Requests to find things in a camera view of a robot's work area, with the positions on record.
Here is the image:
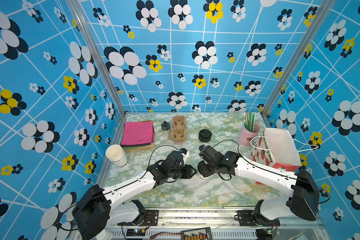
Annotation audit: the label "stack of white paper cups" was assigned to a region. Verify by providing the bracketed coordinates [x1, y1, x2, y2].
[106, 145, 128, 168]

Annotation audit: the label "white red paper gift bag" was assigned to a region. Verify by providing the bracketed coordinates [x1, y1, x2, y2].
[250, 128, 301, 172]

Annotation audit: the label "black cup lid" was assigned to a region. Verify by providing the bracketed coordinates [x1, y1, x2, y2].
[198, 161, 214, 177]

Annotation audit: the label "green and white straws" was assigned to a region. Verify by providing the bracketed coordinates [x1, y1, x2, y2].
[244, 113, 256, 132]

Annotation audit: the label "pink straw holder cup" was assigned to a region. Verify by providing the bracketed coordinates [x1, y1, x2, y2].
[237, 122, 261, 146]

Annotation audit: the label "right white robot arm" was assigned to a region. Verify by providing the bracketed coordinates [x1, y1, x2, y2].
[198, 145, 330, 227]

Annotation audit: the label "black battery charger device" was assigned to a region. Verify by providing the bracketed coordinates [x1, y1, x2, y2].
[181, 227, 213, 240]

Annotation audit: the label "pink paper napkin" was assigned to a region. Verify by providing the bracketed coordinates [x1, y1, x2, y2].
[121, 121, 155, 148]

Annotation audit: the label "green paper napkin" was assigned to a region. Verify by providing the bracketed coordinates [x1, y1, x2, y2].
[122, 146, 141, 151]

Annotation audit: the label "glass sugar jar black lid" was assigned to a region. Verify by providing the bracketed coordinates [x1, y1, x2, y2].
[161, 121, 171, 138]

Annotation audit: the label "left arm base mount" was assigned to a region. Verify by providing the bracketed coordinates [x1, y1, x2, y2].
[118, 210, 159, 227]

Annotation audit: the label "white paper coffee cup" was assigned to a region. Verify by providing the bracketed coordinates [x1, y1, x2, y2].
[199, 175, 209, 180]

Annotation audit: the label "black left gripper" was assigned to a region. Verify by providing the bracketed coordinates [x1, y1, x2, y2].
[168, 164, 199, 179]

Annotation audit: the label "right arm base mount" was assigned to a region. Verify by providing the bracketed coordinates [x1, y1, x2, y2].
[234, 210, 280, 227]

